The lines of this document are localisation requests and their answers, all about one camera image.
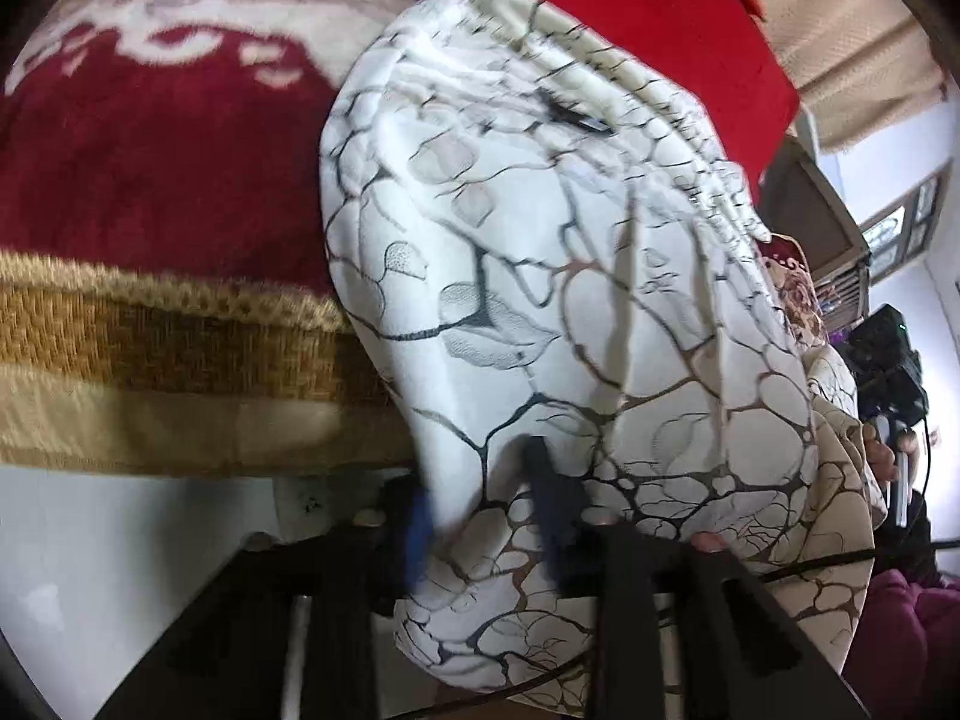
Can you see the maroon floral cushion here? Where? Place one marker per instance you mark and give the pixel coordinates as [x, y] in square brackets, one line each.
[795, 292]

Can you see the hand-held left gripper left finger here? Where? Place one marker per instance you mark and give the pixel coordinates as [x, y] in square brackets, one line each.
[417, 536]

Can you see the grey box appliance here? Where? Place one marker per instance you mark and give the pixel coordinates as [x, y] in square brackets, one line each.
[814, 202]

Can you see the white wall socket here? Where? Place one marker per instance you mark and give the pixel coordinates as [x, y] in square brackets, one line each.
[306, 501]

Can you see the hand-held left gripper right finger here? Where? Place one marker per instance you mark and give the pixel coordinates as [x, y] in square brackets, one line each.
[559, 532]

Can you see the tan woven bed cover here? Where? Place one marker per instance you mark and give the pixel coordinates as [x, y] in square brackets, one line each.
[150, 367]

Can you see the red bed cloth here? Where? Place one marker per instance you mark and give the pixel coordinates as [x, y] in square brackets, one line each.
[667, 45]

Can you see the person's right hand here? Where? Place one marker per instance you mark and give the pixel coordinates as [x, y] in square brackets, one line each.
[879, 456]

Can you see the beige dotted curtain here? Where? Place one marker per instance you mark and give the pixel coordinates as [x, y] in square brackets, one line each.
[847, 37]

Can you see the maroon floral plush blanket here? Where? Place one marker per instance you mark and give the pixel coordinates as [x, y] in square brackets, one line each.
[150, 150]

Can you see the window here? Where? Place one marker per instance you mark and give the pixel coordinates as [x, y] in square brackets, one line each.
[904, 217]

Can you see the person's maroon clothing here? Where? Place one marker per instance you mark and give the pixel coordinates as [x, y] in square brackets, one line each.
[907, 637]

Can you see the white vein-printed garment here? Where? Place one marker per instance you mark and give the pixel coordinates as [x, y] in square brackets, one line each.
[570, 300]

